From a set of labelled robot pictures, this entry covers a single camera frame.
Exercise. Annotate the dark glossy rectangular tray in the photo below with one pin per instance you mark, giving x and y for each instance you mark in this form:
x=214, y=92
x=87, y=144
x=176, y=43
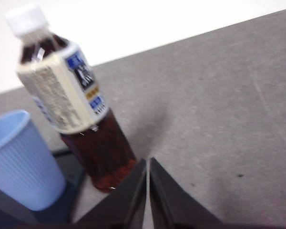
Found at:
x=72, y=186

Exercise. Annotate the dark tea bottle beige label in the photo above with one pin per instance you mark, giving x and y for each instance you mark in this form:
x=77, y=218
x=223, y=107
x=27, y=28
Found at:
x=62, y=95

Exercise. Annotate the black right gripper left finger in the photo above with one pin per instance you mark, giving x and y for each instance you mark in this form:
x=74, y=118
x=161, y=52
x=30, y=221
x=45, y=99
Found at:
x=124, y=205

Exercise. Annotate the blue ribbed plastic cup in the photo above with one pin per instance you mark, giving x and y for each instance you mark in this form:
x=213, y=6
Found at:
x=23, y=162

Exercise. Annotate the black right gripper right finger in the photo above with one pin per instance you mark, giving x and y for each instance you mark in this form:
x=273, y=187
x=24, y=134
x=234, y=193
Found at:
x=176, y=205

